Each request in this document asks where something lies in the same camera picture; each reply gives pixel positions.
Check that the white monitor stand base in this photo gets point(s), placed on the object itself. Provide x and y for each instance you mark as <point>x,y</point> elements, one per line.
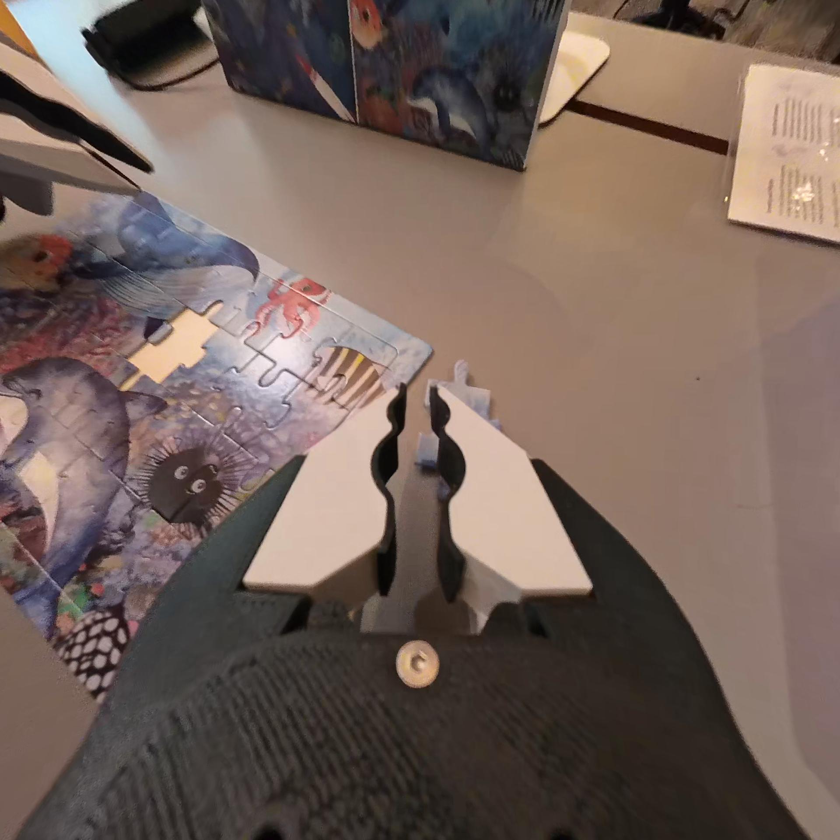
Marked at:
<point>577,65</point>

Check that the blue lilac puzzle piece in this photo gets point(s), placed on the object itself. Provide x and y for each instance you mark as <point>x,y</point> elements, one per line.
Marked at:
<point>476,400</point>

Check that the black handheld device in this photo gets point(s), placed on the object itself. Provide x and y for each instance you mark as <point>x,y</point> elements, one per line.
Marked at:
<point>144,33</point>

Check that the illustrated puzzle box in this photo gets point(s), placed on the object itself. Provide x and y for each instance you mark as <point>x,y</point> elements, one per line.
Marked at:
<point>426,79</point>

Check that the black office chair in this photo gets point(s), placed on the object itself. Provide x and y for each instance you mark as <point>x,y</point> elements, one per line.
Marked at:
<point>676,16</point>

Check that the instruction sheet in plastic sleeve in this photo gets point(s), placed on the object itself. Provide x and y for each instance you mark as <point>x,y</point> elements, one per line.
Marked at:
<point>787,157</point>

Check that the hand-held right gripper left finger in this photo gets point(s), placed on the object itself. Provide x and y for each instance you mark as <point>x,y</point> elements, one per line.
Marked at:
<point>321,525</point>

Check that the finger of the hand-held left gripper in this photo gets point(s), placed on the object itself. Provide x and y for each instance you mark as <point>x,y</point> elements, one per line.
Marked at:
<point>72,111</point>
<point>39,167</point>

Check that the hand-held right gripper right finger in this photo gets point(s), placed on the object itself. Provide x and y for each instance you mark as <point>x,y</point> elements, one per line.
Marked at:
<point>518,525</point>

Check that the assembled sea jigsaw puzzle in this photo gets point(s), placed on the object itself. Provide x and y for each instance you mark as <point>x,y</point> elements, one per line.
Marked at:
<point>164,275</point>

